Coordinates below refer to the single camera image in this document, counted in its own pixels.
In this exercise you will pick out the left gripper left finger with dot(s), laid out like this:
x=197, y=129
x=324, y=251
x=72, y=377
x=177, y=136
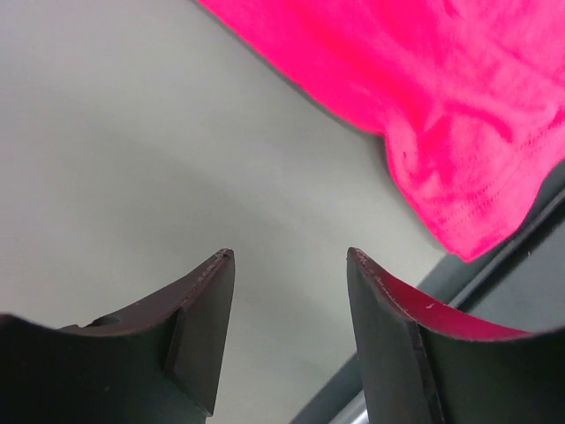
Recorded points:
x=157, y=360

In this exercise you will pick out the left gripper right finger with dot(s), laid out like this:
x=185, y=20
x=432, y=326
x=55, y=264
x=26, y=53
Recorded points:
x=422, y=361

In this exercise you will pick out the pink t-shirt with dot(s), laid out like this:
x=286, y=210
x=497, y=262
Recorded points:
x=467, y=95

